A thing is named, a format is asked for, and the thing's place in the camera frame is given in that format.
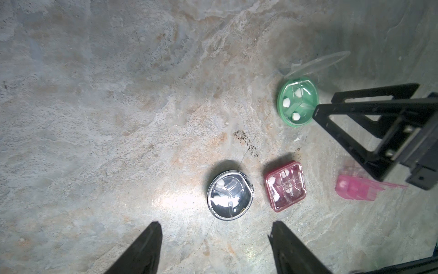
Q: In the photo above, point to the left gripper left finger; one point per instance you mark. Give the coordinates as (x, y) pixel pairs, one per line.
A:
(143, 255)

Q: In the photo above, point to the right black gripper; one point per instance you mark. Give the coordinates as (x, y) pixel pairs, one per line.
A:
(381, 135)

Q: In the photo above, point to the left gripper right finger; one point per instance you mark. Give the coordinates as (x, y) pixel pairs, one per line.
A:
(291, 256)

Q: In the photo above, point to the dark pink square pillbox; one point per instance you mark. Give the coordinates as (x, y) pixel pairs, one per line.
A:
(285, 186)

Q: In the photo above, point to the round dark blue pillbox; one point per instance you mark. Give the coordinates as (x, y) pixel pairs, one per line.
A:
(230, 195)

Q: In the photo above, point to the round green pillbox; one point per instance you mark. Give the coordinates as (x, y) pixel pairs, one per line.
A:
(298, 95)

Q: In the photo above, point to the light pink square pillbox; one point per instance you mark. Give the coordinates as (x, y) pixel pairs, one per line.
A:
(354, 183)

